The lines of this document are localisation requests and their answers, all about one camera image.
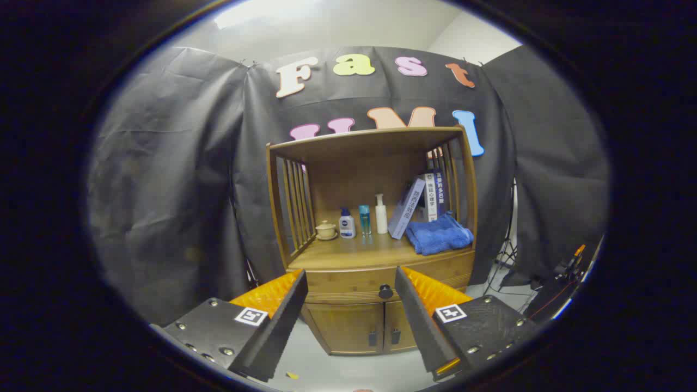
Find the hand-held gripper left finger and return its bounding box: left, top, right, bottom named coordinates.
left=162, top=269, right=309, bottom=383

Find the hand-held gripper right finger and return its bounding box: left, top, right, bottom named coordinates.
left=394, top=266, right=541, bottom=382

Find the wooden drawer with black knob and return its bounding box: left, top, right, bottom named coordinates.
left=299, top=250, right=476, bottom=305

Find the wooden cabinet door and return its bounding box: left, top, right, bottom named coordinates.
left=302, top=302, right=385, bottom=356
left=384, top=301, right=420, bottom=352

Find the wooden countertop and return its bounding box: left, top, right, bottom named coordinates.
left=288, top=231, right=475, bottom=271

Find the wooden cabinet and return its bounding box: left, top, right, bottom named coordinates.
left=265, top=126, right=480, bottom=356

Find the blue towel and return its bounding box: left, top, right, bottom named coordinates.
left=405, top=212, right=474, bottom=256

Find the white pump bottle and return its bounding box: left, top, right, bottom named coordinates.
left=374, top=193, right=388, bottom=235

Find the lavender book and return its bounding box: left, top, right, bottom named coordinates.
left=388, top=177, right=426, bottom=240

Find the black tripod stand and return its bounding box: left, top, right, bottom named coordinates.
left=485, top=180, right=518, bottom=295

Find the white bottle with blue cap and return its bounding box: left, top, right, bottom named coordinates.
left=338, top=207, right=357, bottom=240

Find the white spine book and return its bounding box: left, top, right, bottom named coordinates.
left=424, top=173, right=439, bottom=222

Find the dark blue book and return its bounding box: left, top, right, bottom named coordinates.
left=435, top=171, right=448, bottom=216

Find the black equipment with orange tip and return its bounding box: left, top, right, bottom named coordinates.
left=531, top=244, right=602, bottom=324

